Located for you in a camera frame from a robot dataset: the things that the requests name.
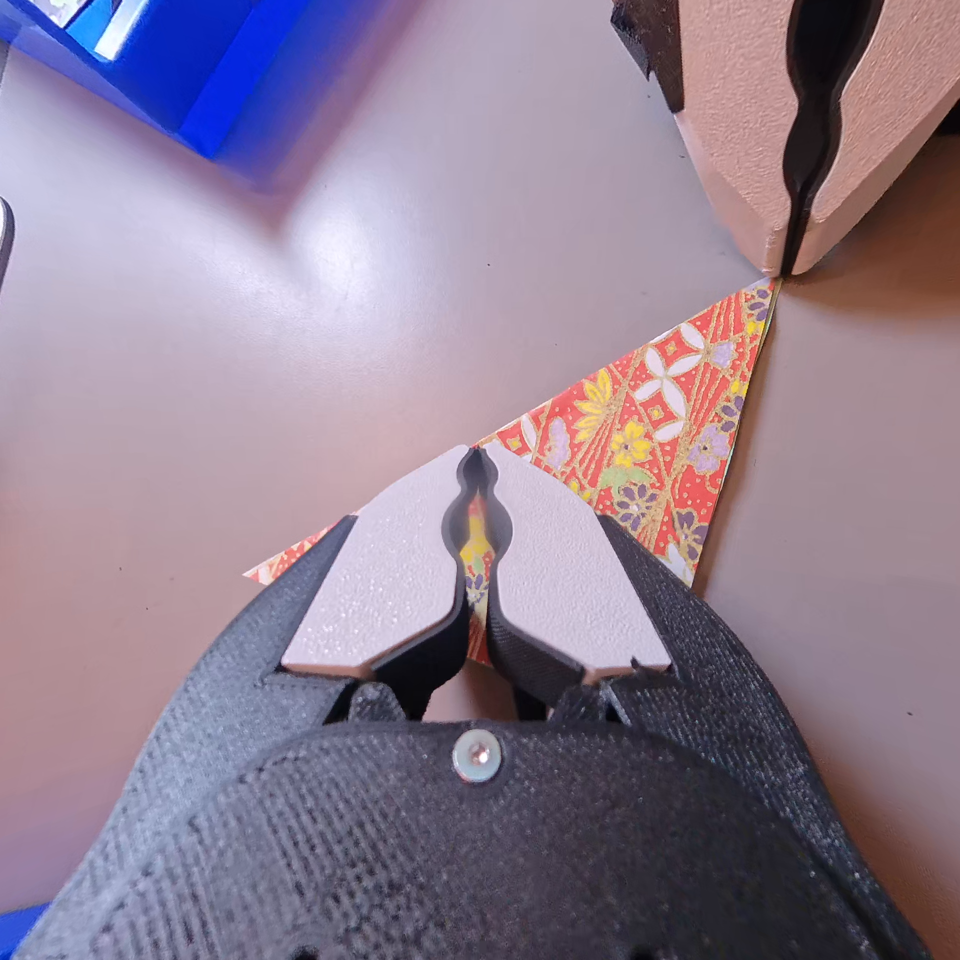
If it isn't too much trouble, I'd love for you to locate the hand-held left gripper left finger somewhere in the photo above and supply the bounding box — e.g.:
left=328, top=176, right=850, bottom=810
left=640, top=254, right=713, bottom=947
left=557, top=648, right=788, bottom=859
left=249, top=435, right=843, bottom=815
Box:
left=282, top=444, right=478, bottom=718

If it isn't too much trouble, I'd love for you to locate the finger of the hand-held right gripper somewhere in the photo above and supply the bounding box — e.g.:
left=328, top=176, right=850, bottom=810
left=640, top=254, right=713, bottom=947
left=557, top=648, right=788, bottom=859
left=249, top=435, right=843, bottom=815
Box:
left=786, top=0, right=960, bottom=277
left=672, top=0, right=796, bottom=277

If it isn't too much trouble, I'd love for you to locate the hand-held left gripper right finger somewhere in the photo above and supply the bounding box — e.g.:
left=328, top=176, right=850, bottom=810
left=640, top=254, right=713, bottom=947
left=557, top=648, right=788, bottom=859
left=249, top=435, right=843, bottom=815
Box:
left=480, top=443, right=673, bottom=718

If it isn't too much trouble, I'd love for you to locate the green backed red floral paper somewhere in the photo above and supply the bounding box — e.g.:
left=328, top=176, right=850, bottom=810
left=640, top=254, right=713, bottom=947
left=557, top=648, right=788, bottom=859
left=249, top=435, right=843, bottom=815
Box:
left=243, top=275, right=784, bottom=667

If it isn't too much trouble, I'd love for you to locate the blue plastic bin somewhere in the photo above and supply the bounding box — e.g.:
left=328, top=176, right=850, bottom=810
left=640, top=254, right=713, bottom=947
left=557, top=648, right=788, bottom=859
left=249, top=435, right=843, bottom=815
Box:
left=0, top=0, right=394, bottom=162
left=0, top=905, right=54, bottom=946

